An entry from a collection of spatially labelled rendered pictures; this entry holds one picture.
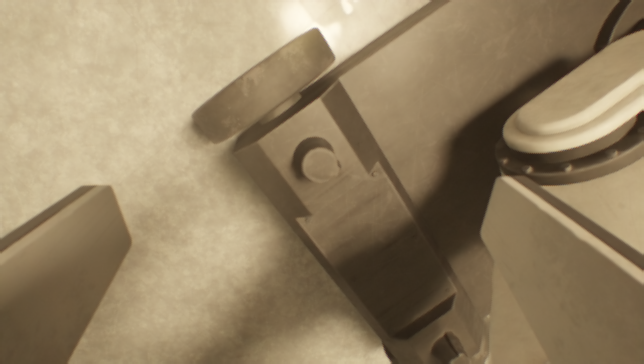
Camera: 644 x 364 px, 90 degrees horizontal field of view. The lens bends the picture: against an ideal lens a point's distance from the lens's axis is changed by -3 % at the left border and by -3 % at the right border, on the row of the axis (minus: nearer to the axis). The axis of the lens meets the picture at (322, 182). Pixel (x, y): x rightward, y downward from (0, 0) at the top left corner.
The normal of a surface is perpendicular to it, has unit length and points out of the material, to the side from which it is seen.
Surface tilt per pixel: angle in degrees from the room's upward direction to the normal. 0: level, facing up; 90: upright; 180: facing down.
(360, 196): 0
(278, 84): 6
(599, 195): 90
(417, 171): 0
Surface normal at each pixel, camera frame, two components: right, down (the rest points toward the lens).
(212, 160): 0.18, 0.29
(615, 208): -0.55, -0.77
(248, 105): 0.02, 0.43
